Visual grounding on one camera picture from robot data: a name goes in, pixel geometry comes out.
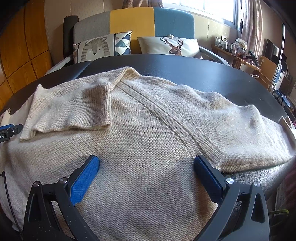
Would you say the beige knit sweater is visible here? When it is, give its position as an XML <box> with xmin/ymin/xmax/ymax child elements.
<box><xmin>1</xmin><ymin>67</ymin><xmax>295</xmax><ymax>240</ymax></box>

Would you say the pink ruffled bedspread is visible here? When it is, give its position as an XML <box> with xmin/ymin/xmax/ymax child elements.
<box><xmin>275</xmin><ymin>116</ymin><xmax>295</xmax><ymax>212</ymax></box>

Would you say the orange wooden cabinet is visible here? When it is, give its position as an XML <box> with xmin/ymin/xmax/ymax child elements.
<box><xmin>1</xmin><ymin>1</ymin><xmax>53</xmax><ymax>108</ymax></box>

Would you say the blue child bicycle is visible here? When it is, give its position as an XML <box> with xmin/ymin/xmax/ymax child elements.
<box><xmin>272</xmin><ymin>90</ymin><xmax>290</xmax><ymax>108</ymax></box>

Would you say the tiger print cushion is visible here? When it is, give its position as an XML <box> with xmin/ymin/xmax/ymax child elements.
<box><xmin>73</xmin><ymin>31</ymin><xmax>132</xmax><ymax>64</ymax></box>

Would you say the wooden side table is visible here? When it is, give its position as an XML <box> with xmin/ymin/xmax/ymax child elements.
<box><xmin>211</xmin><ymin>44</ymin><xmax>262</xmax><ymax>72</ymax></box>

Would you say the black hair dryer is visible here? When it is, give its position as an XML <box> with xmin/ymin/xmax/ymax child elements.
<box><xmin>245</xmin><ymin>50</ymin><xmax>260</xmax><ymax>68</ymax></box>

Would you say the black monitor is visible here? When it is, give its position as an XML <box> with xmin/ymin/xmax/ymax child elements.
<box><xmin>262</xmin><ymin>39</ymin><xmax>280</xmax><ymax>64</ymax></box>

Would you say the grey yellow blue sofa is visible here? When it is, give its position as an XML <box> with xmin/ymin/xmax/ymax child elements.
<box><xmin>48</xmin><ymin>7</ymin><xmax>227</xmax><ymax>73</ymax></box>

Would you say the deer print cushion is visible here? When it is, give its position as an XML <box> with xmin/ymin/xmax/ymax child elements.
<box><xmin>137</xmin><ymin>35</ymin><xmax>203</xmax><ymax>59</ymax></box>

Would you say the patterned curtain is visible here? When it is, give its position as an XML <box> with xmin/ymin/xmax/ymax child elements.
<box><xmin>240</xmin><ymin>0</ymin><xmax>263</xmax><ymax>56</ymax></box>

